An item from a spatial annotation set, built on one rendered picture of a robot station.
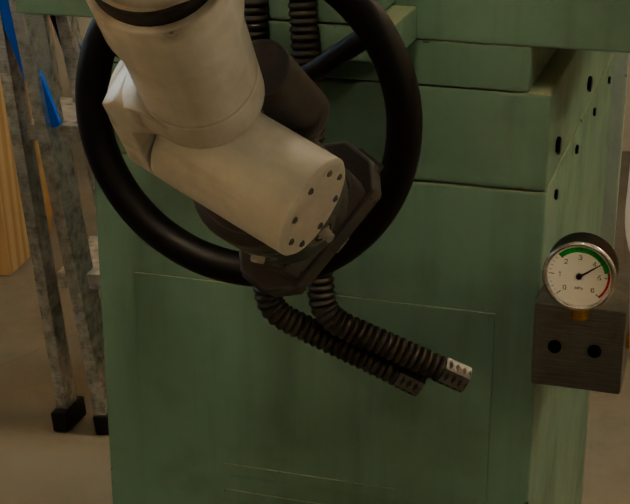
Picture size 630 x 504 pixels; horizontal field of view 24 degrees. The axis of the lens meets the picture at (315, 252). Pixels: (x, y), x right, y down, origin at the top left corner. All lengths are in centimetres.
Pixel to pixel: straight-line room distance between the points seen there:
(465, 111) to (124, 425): 50
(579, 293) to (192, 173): 51
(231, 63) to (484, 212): 62
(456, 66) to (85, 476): 119
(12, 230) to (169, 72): 239
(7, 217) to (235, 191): 224
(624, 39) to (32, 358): 166
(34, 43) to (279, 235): 144
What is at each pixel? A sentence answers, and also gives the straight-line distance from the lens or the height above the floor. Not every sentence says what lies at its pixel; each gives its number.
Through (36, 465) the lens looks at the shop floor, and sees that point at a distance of 234.
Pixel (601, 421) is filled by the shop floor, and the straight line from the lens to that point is 247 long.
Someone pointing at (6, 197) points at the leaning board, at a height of 16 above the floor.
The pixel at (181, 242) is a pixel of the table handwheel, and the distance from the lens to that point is 120.
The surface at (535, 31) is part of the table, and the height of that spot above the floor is 85.
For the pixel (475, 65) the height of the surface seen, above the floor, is 82.
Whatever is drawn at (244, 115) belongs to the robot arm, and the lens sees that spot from 77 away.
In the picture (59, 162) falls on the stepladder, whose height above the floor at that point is 45.
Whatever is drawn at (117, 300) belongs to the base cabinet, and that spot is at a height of 56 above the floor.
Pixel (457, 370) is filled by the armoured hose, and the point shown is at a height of 57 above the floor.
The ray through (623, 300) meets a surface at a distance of 132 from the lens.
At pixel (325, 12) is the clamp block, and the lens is 121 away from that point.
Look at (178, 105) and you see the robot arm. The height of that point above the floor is 93.
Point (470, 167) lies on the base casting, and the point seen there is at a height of 73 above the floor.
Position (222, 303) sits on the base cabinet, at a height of 57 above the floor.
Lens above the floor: 112
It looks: 21 degrees down
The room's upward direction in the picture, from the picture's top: straight up
